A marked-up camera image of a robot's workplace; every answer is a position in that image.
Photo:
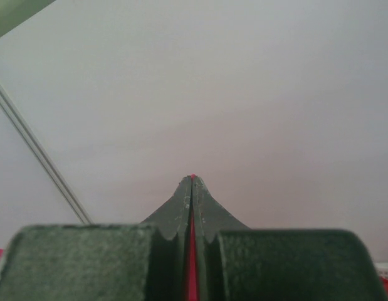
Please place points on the white plastic laundry basket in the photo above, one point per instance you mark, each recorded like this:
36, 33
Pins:
382, 270

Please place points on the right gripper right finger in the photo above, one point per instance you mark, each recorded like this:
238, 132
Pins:
235, 262

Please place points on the magenta pink t shirt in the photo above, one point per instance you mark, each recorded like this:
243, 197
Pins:
192, 286

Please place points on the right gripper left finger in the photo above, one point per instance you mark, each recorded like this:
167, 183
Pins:
144, 261

